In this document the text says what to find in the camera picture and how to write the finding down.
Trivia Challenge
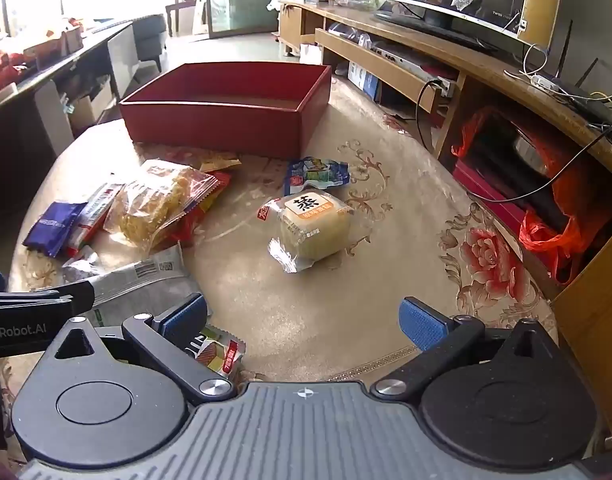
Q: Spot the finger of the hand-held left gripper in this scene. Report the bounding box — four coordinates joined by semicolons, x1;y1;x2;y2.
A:
0;280;96;318

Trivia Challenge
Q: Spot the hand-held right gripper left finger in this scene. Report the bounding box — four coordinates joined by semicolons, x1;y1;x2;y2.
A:
45;294;237;406

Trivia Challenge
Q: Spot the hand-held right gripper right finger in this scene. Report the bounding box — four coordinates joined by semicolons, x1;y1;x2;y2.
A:
370;297;560;402

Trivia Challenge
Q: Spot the grey white printed snack packet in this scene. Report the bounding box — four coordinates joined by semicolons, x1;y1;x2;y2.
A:
88;244;213;331

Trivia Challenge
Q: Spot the dark blue snack wrapper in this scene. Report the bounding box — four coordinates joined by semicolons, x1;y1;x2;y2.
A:
23;201;87;259

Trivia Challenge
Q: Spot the clear yellow noodle snack packet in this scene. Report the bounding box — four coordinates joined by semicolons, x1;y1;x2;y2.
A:
103;160;219;256

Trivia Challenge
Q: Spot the blue green cartoon snack packet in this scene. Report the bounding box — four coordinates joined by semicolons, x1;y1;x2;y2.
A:
284;156;353;197

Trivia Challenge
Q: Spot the red cardboard box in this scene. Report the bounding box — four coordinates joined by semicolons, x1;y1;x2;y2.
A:
119;62;333;158

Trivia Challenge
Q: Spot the silver foil snack packet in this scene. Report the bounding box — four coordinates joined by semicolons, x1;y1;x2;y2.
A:
62;246;101;283

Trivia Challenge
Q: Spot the small red green snack packet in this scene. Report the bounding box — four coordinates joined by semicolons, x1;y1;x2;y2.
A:
186;324;247;379

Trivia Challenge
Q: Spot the red white striped snack packet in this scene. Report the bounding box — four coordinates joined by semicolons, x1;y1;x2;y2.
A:
66;182;124;259

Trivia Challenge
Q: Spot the clear wrapped rice cake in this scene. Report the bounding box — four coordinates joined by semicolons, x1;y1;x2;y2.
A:
258;187;357;274

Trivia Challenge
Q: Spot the orange plastic bag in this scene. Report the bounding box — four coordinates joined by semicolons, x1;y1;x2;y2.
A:
451;107;612;284

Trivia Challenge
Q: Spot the dark coffee table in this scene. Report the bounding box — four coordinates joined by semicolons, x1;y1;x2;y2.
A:
0;20;140;223

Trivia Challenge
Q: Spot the white cardboard box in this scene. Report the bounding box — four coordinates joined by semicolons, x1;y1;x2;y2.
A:
65;75;113;133

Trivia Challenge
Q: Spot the red snack bags pile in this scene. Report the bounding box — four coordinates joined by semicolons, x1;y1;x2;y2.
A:
0;51;26;97

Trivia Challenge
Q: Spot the blue white carton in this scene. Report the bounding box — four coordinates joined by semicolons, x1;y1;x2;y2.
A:
347;60;383;102

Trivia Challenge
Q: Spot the wooden television cabinet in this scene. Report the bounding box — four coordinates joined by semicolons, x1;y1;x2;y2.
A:
278;0;612;461

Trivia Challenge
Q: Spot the silver media player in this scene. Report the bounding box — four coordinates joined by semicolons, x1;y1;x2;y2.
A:
368;40;460;97

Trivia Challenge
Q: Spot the grey sofa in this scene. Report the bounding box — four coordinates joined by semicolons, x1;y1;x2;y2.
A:
131;14;167;73

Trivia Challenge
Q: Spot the white power strip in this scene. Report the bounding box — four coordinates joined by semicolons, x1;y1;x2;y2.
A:
530;74;562;94

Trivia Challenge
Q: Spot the black router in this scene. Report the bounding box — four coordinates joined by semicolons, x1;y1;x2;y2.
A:
530;20;612;142

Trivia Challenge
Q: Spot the flat screen television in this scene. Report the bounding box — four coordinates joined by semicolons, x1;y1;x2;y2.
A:
360;0;535;54

